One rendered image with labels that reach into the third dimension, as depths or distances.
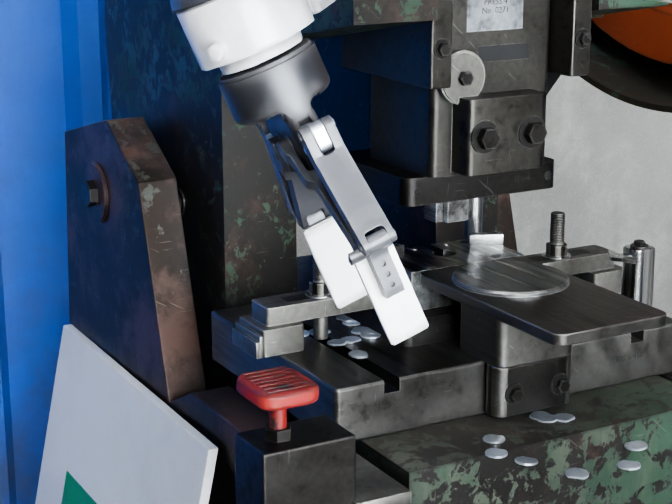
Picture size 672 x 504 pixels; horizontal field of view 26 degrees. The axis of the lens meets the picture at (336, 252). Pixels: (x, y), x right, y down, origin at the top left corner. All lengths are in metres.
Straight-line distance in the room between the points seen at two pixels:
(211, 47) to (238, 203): 0.72
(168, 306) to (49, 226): 0.92
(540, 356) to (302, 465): 0.33
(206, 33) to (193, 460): 0.74
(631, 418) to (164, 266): 0.58
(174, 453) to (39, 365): 1.05
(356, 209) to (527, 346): 0.57
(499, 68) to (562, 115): 1.66
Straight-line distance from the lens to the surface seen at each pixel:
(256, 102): 1.02
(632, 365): 1.67
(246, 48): 1.00
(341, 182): 0.99
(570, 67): 1.56
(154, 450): 1.75
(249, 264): 1.73
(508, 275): 1.56
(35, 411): 2.74
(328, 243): 1.14
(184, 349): 1.76
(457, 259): 1.63
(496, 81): 1.55
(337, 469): 1.34
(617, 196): 3.34
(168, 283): 1.75
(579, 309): 1.47
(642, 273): 1.65
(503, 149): 1.53
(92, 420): 1.93
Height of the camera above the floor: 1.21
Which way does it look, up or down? 15 degrees down
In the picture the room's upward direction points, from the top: straight up
